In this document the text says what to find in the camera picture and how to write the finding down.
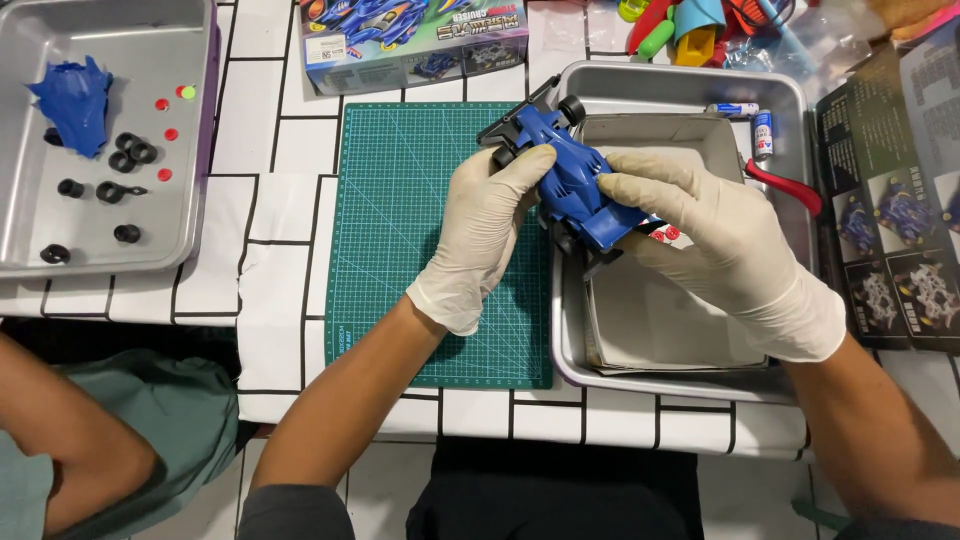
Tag person's right hand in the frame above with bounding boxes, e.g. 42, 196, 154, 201
597, 152, 847, 364

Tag person's left hand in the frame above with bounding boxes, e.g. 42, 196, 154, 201
405, 144, 558, 337

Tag blue toy race car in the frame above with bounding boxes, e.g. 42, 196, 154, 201
477, 95, 681, 282

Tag green cutting mat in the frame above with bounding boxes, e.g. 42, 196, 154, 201
324, 102, 555, 390

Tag grey paper box insert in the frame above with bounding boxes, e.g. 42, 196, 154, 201
581, 112, 768, 375

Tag metal tray with paper box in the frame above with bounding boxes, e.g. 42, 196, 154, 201
549, 60, 820, 406

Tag dark printed box lid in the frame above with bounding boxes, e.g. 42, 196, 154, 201
813, 30, 960, 354

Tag white black-lined tablecloth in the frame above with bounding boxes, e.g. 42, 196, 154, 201
0, 0, 960, 460

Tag toy car kit box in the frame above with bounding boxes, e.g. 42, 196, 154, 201
299, 0, 531, 97

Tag clear plastic bag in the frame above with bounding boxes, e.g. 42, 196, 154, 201
525, 0, 625, 63

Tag heap of colourful toy tools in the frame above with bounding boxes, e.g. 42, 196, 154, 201
616, 0, 820, 78

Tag person's black trousers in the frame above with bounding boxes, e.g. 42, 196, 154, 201
405, 436, 706, 540

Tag person's dark grey sleeve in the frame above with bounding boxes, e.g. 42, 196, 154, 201
237, 483, 358, 540

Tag group of black toy tyres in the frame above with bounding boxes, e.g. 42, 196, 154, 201
39, 127, 159, 266

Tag metal tray with car parts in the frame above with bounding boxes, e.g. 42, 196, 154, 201
0, 0, 220, 280

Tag blue car body shell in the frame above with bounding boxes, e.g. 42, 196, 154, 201
27, 55, 114, 160

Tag red-handled cutting pliers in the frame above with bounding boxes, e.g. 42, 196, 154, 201
738, 153, 825, 219

